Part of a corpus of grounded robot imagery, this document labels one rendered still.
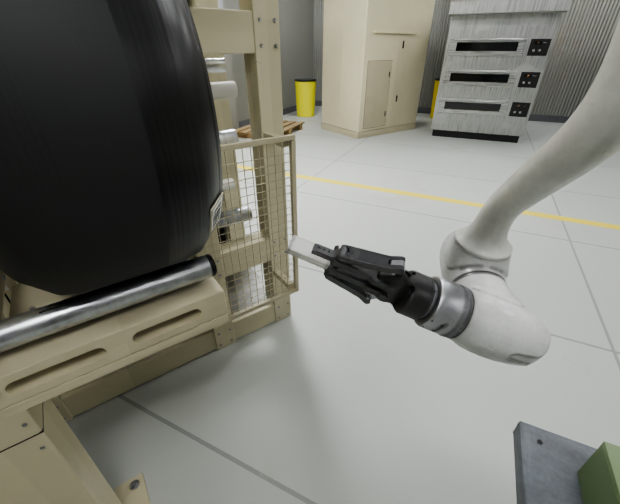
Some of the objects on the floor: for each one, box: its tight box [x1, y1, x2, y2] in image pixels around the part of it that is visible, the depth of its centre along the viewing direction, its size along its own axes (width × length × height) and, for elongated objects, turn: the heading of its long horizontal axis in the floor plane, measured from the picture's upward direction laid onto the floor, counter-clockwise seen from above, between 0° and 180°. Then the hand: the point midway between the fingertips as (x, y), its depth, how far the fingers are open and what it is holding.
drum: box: [295, 78, 316, 117], centre depth 699 cm, size 45×46×71 cm
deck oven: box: [431, 0, 573, 143], centre depth 508 cm, size 140×107×179 cm
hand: (310, 252), depth 52 cm, fingers closed
